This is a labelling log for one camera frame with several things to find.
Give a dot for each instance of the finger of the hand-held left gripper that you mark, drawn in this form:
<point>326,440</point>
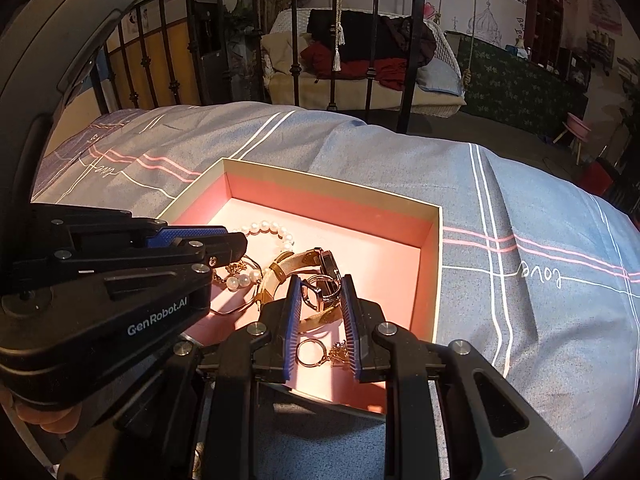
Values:
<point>185,234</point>
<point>220,247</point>

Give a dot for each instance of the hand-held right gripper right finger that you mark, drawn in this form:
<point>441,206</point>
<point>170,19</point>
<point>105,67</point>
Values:
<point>350,330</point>

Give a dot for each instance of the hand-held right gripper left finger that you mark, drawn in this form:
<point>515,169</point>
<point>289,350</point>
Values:
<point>294,330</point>

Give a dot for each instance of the pale box with pink inside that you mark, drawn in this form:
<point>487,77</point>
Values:
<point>380,270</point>

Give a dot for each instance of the person's left hand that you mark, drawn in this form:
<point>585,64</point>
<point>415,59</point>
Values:
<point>45,417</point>

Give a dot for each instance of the blue striped bed blanket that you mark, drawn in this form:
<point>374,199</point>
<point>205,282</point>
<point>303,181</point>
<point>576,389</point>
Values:
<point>500,335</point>

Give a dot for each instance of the grey curved object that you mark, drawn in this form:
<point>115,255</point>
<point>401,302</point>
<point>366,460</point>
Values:
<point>60,25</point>

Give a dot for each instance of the pile of dark clothes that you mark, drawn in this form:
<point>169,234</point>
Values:
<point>360,35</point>

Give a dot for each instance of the red stool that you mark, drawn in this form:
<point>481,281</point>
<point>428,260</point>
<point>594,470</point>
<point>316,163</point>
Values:
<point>597,177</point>

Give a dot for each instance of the green leaf-patterned counter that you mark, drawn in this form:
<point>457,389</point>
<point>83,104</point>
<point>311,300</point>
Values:
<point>515,90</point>

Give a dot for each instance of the white wicker hanging chair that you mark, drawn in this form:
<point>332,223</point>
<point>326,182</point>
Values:
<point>442,47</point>

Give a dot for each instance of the pink stool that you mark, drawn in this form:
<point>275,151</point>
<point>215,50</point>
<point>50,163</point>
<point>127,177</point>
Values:
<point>577,125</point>

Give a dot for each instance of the dark red cabinet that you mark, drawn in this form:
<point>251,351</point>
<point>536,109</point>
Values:
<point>545,20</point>

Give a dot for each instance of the black iron bed frame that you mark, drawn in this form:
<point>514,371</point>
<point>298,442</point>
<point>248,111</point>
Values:
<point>417,60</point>

